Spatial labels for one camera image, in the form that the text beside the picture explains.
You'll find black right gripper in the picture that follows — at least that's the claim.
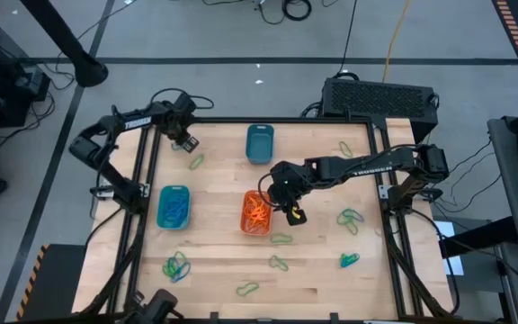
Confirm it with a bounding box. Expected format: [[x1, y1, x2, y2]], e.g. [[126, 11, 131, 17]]
[[267, 160, 318, 227]]

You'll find orange plastic basket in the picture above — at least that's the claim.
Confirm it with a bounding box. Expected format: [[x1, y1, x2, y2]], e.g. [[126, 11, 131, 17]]
[[239, 189, 274, 238]]

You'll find dark teal plastic basket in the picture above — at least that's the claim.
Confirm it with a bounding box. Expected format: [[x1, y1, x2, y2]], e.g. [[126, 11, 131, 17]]
[[245, 123, 275, 166]]

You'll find black computer case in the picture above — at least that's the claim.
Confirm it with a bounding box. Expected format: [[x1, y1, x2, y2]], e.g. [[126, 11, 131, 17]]
[[320, 76, 440, 145]]

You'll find black pole stand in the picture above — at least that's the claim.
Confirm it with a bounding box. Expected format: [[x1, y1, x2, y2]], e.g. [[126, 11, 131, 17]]
[[19, 0, 110, 89]]

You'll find black bulky object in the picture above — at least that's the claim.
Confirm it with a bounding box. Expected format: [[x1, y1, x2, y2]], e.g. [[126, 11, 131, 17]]
[[123, 288, 184, 324]]

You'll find grey desk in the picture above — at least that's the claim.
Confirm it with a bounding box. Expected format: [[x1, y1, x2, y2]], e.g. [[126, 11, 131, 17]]
[[487, 115, 518, 251]]

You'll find black metal table frame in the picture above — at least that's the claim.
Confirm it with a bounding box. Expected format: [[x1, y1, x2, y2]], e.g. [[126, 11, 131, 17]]
[[72, 115, 460, 324]]

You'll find coiled black cable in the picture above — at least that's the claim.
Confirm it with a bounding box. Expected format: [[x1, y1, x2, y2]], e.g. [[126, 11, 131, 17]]
[[281, 0, 313, 23]]

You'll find black hanging cable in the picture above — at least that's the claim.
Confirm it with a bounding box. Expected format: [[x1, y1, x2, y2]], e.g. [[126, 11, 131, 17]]
[[337, 0, 359, 77]]

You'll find yellow cable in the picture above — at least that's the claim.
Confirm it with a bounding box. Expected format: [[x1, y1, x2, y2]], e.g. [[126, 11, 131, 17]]
[[380, 0, 412, 85]]

